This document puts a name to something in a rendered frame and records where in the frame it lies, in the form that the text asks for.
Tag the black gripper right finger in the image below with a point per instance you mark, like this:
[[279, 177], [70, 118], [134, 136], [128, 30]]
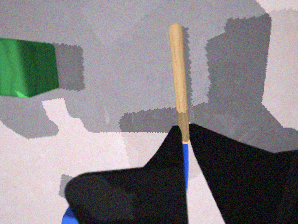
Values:
[[250, 185]]

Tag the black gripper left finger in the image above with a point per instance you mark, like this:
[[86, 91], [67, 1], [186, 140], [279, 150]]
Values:
[[156, 190]]

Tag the green block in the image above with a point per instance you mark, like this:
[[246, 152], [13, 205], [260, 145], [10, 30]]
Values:
[[27, 68]]

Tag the blue string with wooden stick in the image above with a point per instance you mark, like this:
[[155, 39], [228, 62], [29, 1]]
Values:
[[180, 87]]

